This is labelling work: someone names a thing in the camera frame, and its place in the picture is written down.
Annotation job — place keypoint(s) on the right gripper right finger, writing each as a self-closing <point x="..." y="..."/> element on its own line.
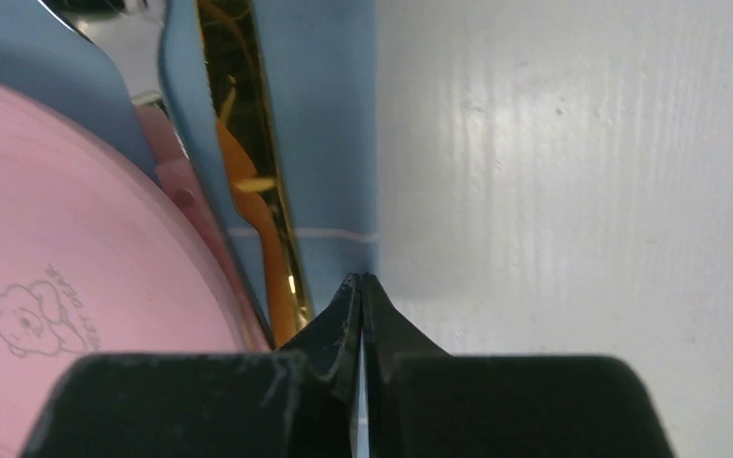
<point x="387" y="336"/>

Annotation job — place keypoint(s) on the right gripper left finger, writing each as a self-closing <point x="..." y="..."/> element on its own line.
<point x="322" y="396"/>

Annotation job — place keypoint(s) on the gold table knife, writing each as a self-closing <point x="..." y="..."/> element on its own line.
<point x="248" y="147"/>

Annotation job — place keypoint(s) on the pink plate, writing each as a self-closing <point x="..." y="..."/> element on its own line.
<point x="93" y="258"/>

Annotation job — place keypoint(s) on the blue checked cloth napkin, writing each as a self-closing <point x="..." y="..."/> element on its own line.
<point x="319" y="62"/>

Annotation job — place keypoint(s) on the pink handled spoon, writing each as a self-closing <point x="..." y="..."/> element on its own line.
<point x="177" y="158"/>

